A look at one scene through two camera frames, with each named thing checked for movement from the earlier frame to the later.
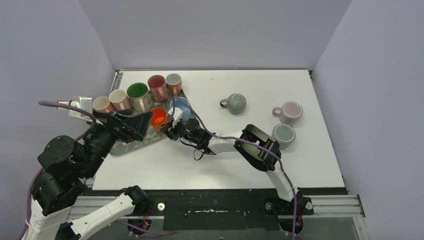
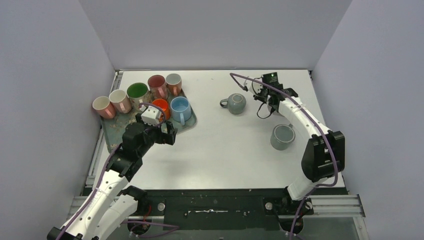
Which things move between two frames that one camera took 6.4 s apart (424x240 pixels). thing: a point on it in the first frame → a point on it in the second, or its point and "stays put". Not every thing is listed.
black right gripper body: (178, 130) → (261, 95)
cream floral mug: (140, 98) stays put
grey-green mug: (285, 134) stays put
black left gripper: (122, 124) → (168, 134)
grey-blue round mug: (236, 103) stays put
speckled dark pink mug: (158, 88) stays put
